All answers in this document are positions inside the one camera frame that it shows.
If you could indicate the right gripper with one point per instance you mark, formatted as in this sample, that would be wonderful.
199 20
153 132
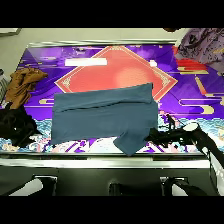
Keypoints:
160 135

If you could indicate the blue pants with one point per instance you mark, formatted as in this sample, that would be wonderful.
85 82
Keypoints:
103 116

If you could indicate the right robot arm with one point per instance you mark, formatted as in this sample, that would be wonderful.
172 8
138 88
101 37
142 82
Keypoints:
206 143

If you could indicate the purple patterned garment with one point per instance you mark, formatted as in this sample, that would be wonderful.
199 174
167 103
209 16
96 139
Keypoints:
203 45

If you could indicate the black garment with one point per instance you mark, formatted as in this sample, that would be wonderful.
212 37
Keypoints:
15 126

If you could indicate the brown garment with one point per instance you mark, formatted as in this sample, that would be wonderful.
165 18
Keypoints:
21 86

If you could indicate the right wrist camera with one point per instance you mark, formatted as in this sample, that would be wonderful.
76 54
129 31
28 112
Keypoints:
170 120

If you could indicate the silver frame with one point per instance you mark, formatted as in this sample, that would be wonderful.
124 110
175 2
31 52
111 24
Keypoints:
110 163

